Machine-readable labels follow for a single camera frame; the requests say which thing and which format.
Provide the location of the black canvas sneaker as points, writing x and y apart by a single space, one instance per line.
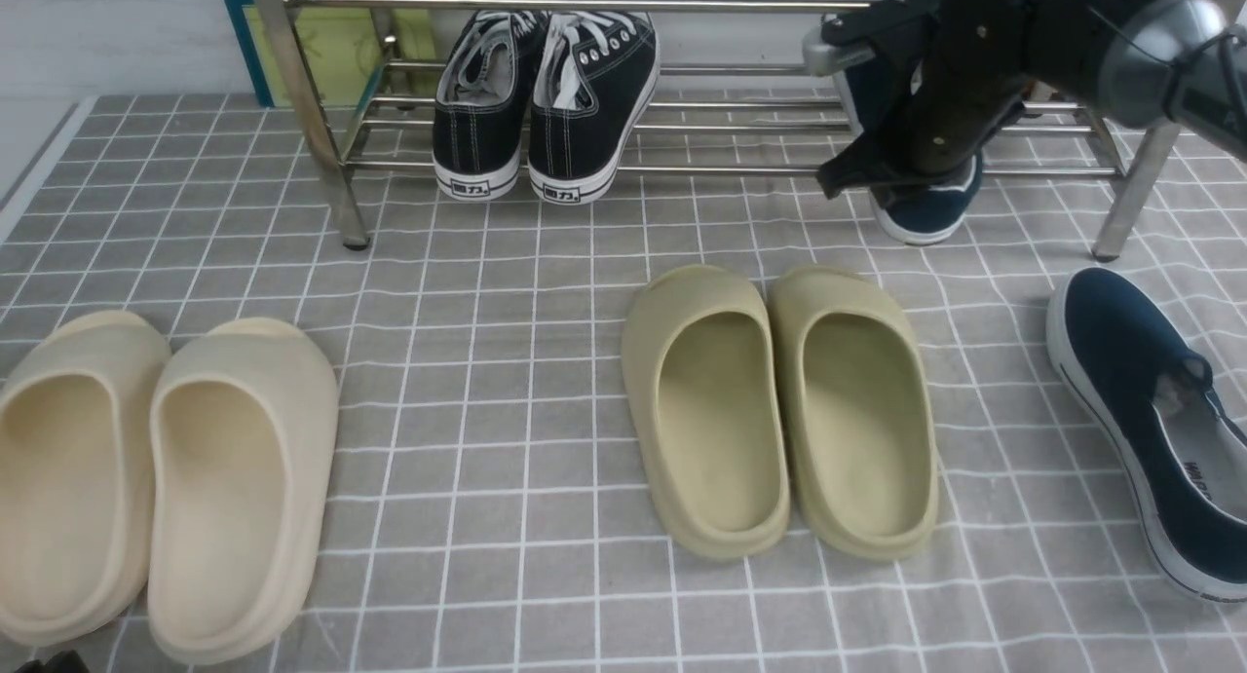
599 71
481 101

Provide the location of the grey checkered cloth mat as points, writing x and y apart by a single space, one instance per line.
488 509

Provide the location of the beige foam slipper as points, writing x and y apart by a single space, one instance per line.
243 426
78 477

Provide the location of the navy slip-on shoe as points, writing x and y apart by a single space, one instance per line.
1154 396
913 215

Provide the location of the olive foam slipper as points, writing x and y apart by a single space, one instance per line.
856 412
697 358

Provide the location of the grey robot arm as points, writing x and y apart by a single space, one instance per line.
1156 61

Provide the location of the silver metal shoe rack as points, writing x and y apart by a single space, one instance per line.
1129 159

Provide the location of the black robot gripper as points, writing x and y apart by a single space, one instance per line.
983 52

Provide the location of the left black canvas sneaker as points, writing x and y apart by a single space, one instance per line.
481 101

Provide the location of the right black canvas sneaker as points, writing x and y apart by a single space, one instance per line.
599 71

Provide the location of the left olive foam slipper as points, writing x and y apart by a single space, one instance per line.
697 358

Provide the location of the right beige foam slipper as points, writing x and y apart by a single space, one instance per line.
243 426

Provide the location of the right olive foam slipper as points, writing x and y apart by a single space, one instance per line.
856 412

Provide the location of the left beige foam slipper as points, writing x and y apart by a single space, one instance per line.
78 477

